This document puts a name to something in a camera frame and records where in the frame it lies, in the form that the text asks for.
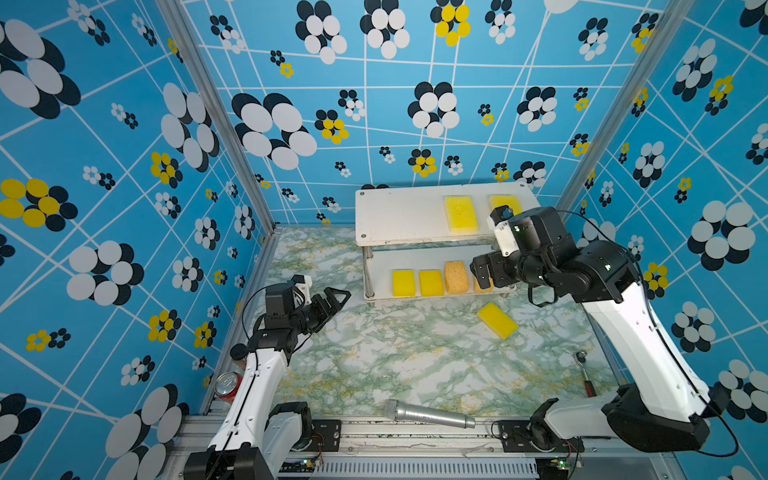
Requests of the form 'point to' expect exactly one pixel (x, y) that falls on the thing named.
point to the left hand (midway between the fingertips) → (343, 301)
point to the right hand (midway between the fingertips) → (492, 260)
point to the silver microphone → (399, 411)
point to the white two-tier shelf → (420, 242)
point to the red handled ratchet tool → (590, 388)
